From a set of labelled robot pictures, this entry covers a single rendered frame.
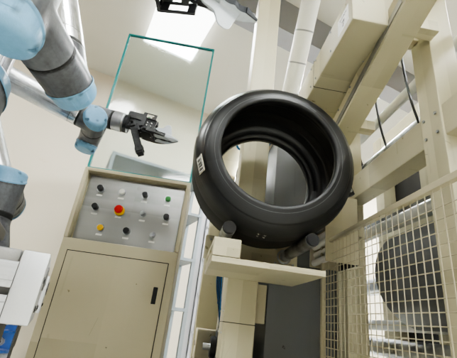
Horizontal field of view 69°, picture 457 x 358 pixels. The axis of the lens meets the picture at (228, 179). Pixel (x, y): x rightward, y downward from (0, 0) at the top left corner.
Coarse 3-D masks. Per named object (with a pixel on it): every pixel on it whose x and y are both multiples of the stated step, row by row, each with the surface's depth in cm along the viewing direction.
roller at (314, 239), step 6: (312, 234) 110; (300, 240) 116; (306, 240) 110; (312, 240) 110; (318, 240) 110; (294, 246) 121; (300, 246) 116; (306, 246) 112; (312, 246) 110; (282, 252) 136; (288, 252) 128; (294, 252) 123; (300, 252) 119; (282, 258) 137; (288, 258) 132
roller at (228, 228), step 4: (224, 224) 108; (228, 224) 108; (232, 224) 108; (224, 228) 107; (228, 228) 108; (232, 228) 108; (220, 232) 114; (224, 232) 108; (228, 232) 107; (232, 232) 107; (220, 236) 116; (224, 236) 111; (228, 236) 110
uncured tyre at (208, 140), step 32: (256, 96) 124; (288, 96) 126; (224, 128) 117; (256, 128) 152; (288, 128) 150; (320, 128) 137; (320, 160) 146; (352, 160) 123; (224, 192) 109; (320, 192) 143; (256, 224) 108; (288, 224) 108; (320, 224) 112
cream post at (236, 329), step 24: (264, 0) 202; (264, 24) 195; (264, 48) 188; (264, 72) 181; (264, 144) 164; (240, 168) 158; (264, 168) 159; (264, 192) 154; (240, 288) 136; (240, 312) 133; (240, 336) 130
